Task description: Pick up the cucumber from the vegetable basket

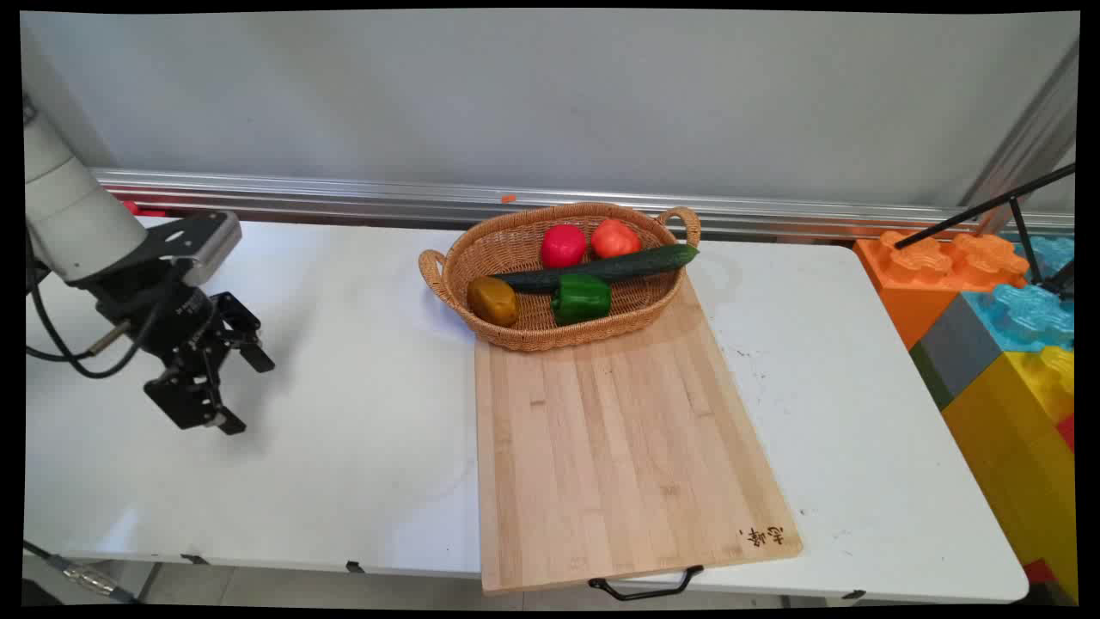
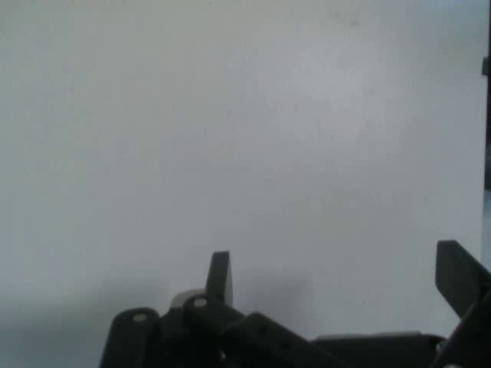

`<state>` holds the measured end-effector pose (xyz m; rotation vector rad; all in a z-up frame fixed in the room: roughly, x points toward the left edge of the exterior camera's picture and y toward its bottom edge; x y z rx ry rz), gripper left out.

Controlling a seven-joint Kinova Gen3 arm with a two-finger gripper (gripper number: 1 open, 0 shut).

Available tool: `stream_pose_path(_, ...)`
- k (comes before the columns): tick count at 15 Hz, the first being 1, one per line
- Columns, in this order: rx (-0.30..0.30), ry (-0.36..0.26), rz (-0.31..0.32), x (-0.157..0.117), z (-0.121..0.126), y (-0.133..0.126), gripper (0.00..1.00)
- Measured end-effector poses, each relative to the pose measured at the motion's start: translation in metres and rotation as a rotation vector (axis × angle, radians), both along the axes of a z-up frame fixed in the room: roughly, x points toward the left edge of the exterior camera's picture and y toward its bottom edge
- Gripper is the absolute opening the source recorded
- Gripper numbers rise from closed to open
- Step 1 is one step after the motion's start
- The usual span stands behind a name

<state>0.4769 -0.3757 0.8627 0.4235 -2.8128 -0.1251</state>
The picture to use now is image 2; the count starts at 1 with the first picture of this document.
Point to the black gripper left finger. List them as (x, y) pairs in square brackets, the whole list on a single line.
[(199, 333)]

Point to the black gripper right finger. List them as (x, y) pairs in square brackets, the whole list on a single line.
[(456, 272)]

